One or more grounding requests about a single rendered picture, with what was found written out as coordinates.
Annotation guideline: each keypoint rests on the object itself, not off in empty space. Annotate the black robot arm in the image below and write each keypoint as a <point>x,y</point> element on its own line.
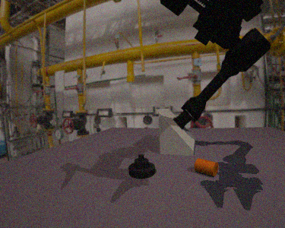
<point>243,9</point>

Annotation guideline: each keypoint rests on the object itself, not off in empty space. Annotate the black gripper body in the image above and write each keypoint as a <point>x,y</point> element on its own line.
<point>214,21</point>

